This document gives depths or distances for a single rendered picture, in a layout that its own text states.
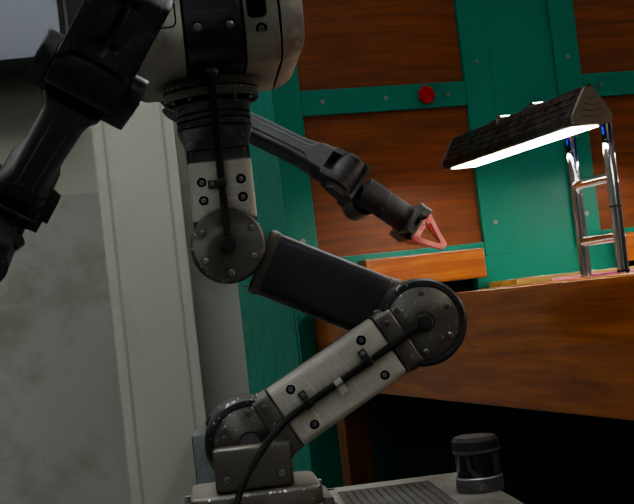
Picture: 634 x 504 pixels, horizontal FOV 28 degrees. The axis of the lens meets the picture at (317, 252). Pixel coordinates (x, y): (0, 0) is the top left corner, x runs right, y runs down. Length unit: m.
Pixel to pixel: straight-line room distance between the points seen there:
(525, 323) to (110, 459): 3.26
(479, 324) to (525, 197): 1.12
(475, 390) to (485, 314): 0.14
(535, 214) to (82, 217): 2.31
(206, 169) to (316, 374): 0.33
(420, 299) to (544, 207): 1.38
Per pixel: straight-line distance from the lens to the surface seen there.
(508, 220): 3.10
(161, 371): 4.69
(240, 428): 1.78
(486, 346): 2.03
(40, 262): 4.98
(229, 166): 1.79
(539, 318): 1.85
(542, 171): 3.16
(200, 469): 4.43
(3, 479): 5.04
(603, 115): 2.34
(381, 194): 2.46
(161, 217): 4.70
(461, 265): 2.97
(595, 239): 2.65
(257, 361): 3.30
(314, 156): 2.47
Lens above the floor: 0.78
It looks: 2 degrees up
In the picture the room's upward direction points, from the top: 6 degrees counter-clockwise
